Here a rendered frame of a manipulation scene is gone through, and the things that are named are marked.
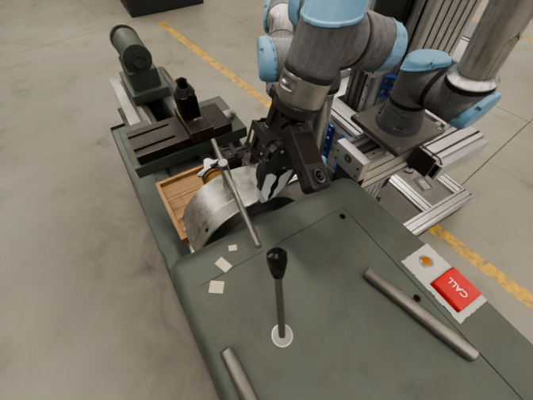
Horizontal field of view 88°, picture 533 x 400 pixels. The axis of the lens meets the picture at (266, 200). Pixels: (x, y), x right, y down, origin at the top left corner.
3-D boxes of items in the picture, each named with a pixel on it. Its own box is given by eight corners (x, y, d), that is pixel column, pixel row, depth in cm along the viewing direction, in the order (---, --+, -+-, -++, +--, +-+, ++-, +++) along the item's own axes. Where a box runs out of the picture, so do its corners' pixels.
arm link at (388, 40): (370, 5, 46) (326, -11, 40) (423, 31, 41) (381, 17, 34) (348, 54, 51) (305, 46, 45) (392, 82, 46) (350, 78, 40)
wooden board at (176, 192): (269, 203, 110) (269, 197, 107) (184, 245, 99) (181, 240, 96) (235, 157, 125) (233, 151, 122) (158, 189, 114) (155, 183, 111)
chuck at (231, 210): (297, 234, 94) (301, 177, 68) (215, 283, 86) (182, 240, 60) (292, 226, 96) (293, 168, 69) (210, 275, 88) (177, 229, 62)
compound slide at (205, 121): (215, 135, 119) (213, 125, 115) (193, 143, 116) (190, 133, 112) (197, 110, 129) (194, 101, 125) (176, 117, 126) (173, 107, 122)
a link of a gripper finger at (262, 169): (269, 182, 53) (284, 145, 48) (274, 188, 52) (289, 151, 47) (248, 186, 51) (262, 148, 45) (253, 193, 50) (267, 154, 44)
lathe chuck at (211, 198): (292, 226, 96) (292, 168, 69) (210, 275, 88) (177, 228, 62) (278, 208, 100) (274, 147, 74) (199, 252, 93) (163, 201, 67)
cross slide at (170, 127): (232, 130, 127) (231, 122, 124) (140, 165, 114) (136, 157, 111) (216, 109, 137) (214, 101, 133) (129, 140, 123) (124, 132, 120)
